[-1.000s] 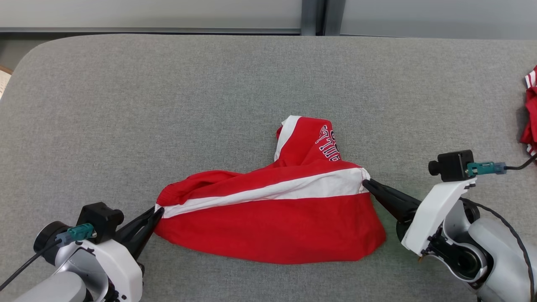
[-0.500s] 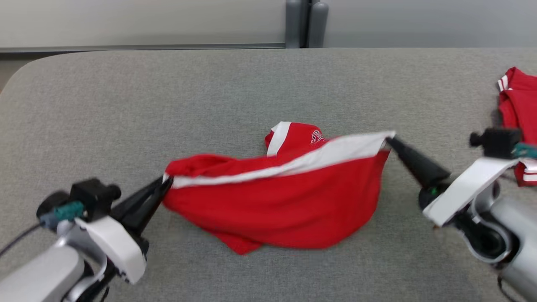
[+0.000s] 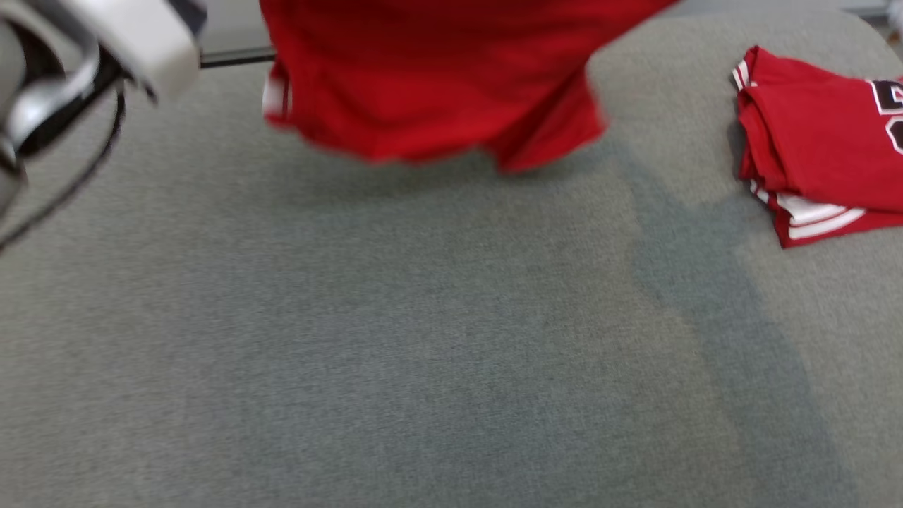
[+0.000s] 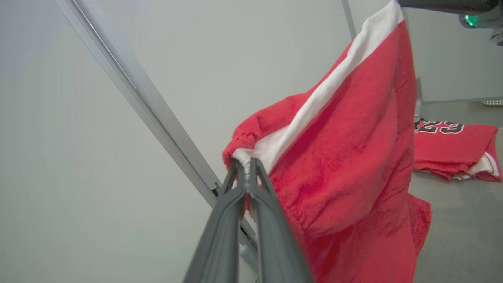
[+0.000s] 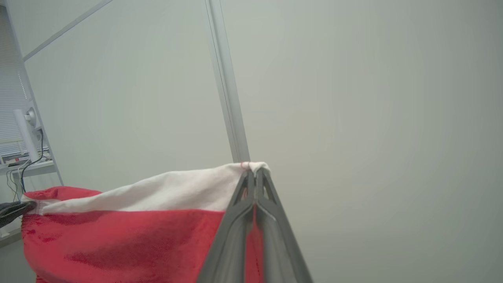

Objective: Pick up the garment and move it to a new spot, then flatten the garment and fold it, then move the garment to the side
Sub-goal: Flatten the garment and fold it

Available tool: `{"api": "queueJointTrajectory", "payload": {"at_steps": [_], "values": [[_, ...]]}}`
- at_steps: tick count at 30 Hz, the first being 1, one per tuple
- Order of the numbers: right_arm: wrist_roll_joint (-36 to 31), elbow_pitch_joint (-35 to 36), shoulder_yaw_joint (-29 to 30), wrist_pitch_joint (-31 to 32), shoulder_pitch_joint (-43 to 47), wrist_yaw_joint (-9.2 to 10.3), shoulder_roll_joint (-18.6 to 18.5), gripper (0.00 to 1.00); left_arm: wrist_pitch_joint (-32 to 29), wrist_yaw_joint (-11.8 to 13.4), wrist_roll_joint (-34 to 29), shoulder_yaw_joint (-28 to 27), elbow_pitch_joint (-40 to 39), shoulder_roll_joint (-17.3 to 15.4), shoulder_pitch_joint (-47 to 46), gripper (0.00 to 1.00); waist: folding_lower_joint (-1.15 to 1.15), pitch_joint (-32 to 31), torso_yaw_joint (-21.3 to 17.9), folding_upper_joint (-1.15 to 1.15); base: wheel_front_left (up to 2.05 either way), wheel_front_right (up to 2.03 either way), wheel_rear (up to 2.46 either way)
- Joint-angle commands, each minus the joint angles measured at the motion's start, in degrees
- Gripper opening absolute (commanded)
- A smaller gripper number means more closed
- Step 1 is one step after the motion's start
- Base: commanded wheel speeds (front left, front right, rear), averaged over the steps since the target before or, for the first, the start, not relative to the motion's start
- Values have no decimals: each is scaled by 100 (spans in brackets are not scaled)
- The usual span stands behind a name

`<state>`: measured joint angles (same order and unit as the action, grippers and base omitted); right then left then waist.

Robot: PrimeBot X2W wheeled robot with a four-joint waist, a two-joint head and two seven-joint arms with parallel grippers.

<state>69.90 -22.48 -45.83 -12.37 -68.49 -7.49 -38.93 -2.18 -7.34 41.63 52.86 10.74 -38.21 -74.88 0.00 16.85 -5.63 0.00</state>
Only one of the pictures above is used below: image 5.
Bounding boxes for white window blinds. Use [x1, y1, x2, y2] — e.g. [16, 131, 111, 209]
[0, 7, 30, 158]

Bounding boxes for thin grey diagonal beam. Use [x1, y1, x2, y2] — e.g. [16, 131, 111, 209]
[23, 0, 114, 62]

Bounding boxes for white desk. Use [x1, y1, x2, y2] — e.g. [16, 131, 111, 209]
[0, 158, 57, 178]

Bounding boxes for black monitor cables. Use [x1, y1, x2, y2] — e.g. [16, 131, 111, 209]
[6, 129, 45, 197]

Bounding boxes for thin grey frame bar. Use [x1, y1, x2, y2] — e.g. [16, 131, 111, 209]
[3, 0, 64, 186]

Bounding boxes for red and white jersey garment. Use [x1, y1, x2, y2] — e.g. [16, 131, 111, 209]
[22, 161, 272, 283]

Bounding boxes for grey metal partition post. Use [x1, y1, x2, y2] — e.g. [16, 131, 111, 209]
[204, 0, 251, 164]

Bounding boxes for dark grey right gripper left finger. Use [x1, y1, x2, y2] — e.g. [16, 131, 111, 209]
[196, 169, 257, 283]

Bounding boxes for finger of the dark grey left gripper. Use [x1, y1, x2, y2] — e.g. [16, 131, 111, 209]
[0, 200, 38, 228]

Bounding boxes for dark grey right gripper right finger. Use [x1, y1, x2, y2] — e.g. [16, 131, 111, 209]
[253, 168, 314, 283]

